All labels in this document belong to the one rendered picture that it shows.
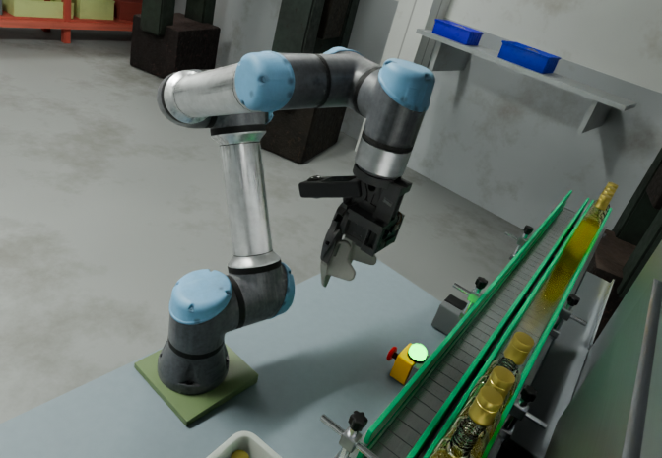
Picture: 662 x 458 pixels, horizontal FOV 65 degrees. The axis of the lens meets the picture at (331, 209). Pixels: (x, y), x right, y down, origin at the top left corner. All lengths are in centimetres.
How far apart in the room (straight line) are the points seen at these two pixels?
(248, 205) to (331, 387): 48
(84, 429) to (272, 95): 75
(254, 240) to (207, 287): 14
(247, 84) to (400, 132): 21
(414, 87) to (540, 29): 362
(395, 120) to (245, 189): 47
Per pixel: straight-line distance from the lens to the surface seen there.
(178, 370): 115
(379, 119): 70
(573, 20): 422
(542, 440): 123
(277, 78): 67
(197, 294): 105
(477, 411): 80
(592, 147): 419
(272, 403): 121
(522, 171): 436
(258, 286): 110
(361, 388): 130
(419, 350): 130
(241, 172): 108
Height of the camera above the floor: 166
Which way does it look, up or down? 27 degrees down
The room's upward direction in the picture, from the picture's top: 16 degrees clockwise
